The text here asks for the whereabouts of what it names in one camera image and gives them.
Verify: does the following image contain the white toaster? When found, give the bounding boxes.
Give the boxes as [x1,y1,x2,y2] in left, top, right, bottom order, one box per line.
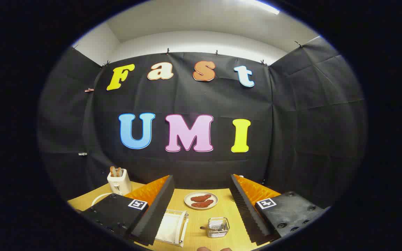
[107,169,132,196]

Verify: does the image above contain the black backdrop cloth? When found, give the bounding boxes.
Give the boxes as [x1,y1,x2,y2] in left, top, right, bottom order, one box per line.
[38,37,367,210]

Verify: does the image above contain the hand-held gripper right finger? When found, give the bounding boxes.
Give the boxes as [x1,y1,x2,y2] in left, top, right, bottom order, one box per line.
[230,174,327,246]

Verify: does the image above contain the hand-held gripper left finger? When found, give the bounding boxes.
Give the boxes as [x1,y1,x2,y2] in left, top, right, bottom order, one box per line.
[79,175,176,246]

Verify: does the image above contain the white wire dish rack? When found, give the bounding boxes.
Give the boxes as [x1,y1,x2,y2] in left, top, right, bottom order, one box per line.
[91,192,189,247]

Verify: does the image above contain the metal wire basket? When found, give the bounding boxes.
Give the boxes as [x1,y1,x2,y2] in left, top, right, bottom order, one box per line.
[208,217,230,238]

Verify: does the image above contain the white round plate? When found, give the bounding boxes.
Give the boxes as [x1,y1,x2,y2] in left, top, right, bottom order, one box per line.
[184,191,218,210]

